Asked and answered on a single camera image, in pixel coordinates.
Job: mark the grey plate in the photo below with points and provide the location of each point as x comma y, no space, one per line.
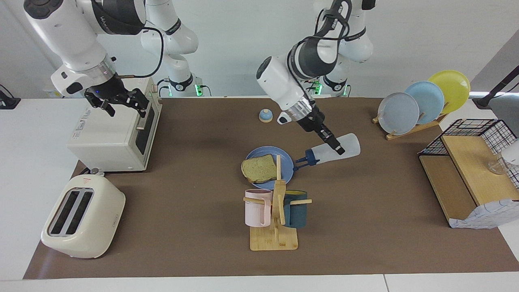
399,113

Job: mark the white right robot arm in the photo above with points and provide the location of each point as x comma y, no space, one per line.
65,36

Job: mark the wooden shelf unit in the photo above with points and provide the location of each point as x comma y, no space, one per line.
470,166

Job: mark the teal mug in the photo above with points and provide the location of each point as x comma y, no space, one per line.
298,213

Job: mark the white rounded object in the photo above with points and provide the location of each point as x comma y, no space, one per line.
511,152

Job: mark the blue service bell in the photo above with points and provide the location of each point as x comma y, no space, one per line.
265,116

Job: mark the translucent seasoning bottle blue cap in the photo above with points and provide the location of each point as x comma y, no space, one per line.
350,146

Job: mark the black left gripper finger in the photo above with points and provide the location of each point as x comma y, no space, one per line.
334,142

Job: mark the wooden box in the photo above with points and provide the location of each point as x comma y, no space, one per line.
490,213

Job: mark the wooden mug tree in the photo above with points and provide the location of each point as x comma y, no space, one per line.
273,241

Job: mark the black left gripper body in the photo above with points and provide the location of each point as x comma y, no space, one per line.
314,121

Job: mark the cream two-slot toaster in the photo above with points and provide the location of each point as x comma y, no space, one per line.
99,227

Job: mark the black clamp mount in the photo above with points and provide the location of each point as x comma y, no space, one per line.
8,101

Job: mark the toasted bread slice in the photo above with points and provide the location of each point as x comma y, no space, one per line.
259,168

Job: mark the light blue plate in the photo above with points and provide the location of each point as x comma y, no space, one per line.
429,99

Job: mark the brown table mat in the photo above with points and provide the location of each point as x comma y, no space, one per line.
194,182

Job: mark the blue round plate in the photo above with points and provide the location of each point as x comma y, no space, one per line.
286,166

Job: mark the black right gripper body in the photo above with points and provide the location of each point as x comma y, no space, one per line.
109,92

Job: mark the wooden plate rack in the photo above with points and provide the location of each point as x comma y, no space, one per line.
409,132

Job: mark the white toaster oven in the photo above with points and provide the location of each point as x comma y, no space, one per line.
109,142

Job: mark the clear glass cup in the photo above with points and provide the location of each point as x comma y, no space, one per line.
496,166

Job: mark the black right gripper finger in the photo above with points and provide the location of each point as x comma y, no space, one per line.
108,108
142,101

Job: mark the pink mug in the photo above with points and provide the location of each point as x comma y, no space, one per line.
255,211

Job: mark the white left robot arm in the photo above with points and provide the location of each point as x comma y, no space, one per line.
279,81

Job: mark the yellow plate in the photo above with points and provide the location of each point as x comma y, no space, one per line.
454,87

